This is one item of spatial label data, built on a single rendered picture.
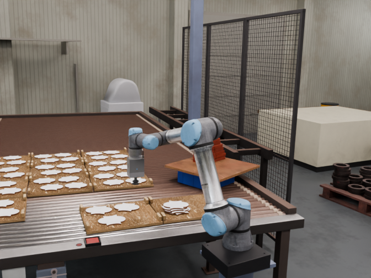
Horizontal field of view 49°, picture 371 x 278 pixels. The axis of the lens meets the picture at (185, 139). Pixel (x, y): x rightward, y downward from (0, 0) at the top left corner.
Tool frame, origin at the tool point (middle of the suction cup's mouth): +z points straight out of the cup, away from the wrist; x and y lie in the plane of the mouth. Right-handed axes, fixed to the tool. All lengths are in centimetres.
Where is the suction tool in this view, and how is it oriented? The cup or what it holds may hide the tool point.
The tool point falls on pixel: (135, 183)
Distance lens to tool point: 231.9
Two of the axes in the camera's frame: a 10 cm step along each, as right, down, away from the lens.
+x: 3.5, 2.0, -9.1
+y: -9.4, 0.5, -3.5
